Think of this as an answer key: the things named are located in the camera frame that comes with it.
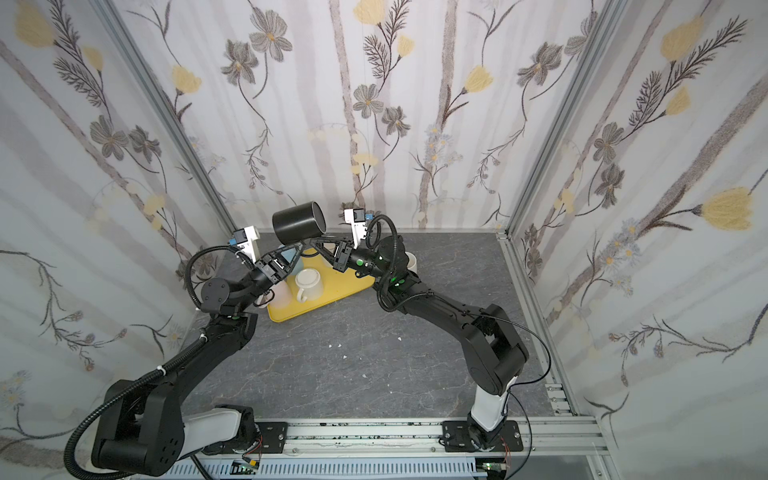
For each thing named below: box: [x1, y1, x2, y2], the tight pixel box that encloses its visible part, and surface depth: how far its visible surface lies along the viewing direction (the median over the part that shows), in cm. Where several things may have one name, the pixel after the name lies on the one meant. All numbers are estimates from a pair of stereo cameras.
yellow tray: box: [267, 249, 375, 323], surface depth 100 cm
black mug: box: [272, 201, 327, 245], surface depth 66 cm
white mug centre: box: [295, 268, 324, 303], surface depth 98 cm
